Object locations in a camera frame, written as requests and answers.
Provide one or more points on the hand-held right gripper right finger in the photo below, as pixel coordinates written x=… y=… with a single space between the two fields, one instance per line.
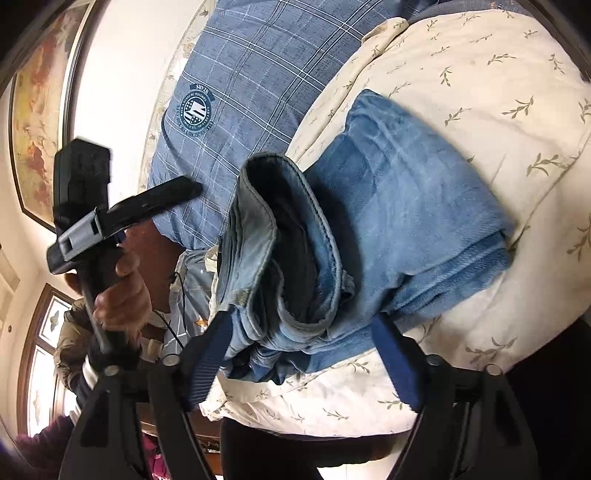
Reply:
x=397 y=364

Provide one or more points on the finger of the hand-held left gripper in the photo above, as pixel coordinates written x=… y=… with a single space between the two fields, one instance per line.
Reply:
x=161 y=196

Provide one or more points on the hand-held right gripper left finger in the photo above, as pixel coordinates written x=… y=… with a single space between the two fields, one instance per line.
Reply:
x=207 y=360

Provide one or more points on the faded blue denim pants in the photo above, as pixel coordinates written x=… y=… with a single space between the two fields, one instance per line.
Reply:
x=392 y=194

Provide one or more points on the person's left hand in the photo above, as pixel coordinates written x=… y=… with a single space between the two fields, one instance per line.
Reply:
x=124 y=304

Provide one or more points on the brown padded furniture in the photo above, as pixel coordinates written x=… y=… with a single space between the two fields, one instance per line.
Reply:
x=157 y=267

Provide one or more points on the person's dark trousers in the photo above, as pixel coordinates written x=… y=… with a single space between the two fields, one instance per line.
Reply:
x=268 y=457

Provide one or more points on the person's khaki jacket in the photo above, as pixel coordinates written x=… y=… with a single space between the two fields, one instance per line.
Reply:
x=69 y=341

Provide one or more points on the cream floral bed headboard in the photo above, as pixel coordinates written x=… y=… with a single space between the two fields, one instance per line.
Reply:
x=184 y=46

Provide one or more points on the blue plaid pillow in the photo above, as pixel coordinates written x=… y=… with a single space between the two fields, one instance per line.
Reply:
x=258 y=69

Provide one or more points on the wooden framed window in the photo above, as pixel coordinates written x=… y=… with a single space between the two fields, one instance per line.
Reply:
x=41 y=369

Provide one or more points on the dark purple garment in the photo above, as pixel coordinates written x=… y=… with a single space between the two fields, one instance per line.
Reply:
x=41 y=452

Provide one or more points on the cream leaf print blanket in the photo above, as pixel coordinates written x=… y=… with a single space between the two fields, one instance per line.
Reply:
x=485 y=92

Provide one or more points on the wooden bed frame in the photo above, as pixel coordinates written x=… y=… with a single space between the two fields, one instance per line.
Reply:
x=198 y=431

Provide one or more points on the framed wall painting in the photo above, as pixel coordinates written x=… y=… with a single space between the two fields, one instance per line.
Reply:
x=41 y=92

